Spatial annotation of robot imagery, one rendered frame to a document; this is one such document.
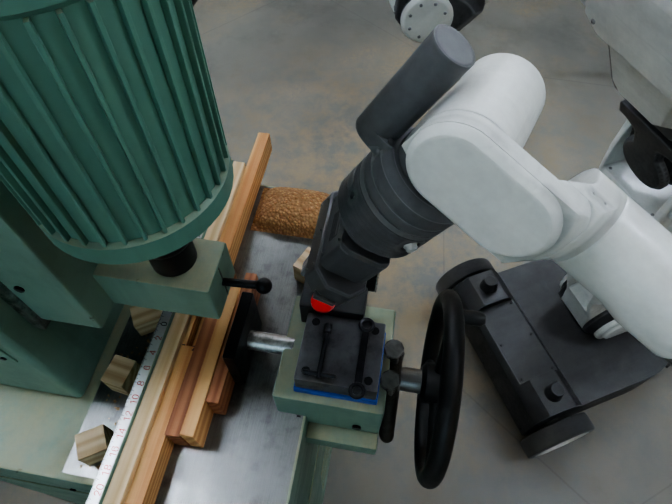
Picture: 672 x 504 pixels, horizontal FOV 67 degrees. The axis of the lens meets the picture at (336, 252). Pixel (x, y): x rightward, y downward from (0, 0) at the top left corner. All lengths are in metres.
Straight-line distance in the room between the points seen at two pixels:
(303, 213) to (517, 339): 0.95
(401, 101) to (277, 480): 0.47
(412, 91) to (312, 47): 2.40
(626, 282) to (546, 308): 1.30
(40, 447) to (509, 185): 0.74
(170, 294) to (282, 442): 0.23
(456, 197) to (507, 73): 0.10
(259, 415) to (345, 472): 0.91
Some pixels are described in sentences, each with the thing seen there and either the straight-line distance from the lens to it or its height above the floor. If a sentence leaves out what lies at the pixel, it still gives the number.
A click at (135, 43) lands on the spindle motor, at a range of 0.33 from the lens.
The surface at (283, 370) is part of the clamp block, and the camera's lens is 0.64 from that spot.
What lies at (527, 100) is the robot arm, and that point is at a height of 1.33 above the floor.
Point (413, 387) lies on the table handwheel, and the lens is 0.78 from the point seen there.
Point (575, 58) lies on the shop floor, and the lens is 2.92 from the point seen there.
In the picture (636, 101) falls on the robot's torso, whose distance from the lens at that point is 0.82.
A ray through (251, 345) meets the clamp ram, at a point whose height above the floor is 0.96.
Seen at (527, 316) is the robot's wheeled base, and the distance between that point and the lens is 1.65.
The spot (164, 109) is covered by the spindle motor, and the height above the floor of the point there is 1.33.
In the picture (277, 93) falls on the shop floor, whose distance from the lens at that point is 2.48.
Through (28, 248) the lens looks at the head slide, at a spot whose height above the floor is 1.17.
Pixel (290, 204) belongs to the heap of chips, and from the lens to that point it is 0.79.
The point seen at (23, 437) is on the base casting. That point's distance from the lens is 0.90.
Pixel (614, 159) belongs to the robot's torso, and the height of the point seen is 0.86.
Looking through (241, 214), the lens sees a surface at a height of 0.94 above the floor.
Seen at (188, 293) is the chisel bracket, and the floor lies 1.06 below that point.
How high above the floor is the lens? 1.55
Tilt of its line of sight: 57 degrees down
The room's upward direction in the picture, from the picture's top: straight up
